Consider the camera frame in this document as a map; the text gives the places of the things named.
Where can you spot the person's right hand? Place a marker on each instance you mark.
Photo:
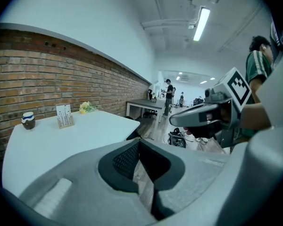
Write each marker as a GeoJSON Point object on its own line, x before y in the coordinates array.
{"type": "Point", "coordinates": [225, 114]}

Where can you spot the black ornament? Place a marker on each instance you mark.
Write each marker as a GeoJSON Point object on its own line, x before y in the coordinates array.
{"type": "Point", "coordinates": [150, 94]}

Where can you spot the black open bag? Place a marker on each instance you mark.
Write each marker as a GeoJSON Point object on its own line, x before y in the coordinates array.
{"type": "Point", "coordinates": [177, 139]}

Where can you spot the long ceiling light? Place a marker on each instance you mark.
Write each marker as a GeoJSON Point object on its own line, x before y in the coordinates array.
{"type": "Point", "coordinates": [201, 23]}

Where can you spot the person's right forearm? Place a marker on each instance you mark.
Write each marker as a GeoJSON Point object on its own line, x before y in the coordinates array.
{"type": "Point", "coordinates": [254, 116]}

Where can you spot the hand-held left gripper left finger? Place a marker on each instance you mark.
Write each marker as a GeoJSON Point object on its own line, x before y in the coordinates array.
{"type": "Point", "coordinates": [85, 185]}

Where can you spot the white square table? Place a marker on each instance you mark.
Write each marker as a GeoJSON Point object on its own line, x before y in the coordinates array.
{"type": "Point", "coordinates": [73, 140]}

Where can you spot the dark grey table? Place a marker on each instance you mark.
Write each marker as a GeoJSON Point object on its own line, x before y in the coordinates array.
{"type": "Point", "coordinates": [146, 102]}

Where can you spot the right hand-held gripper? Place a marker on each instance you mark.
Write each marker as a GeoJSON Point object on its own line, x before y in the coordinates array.
{"type": "Point", "coordinates": [235, 86]}

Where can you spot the yellow flower bouquet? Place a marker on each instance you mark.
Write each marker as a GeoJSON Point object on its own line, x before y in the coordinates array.
{"type": "Point", "coordinates": [86, 107]}

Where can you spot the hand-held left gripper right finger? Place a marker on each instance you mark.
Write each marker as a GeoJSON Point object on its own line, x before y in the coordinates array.
{"type": "Point", "coordinates": [198, 185]}

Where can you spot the brown and white mug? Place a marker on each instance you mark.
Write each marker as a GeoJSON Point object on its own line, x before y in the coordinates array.
{"type": "Point", "coordinates": [28, 121]}

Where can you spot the grey box with dark edges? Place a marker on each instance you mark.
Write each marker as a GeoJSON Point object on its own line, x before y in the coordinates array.
{"type": "Point", "coordinates": [153, 100]}

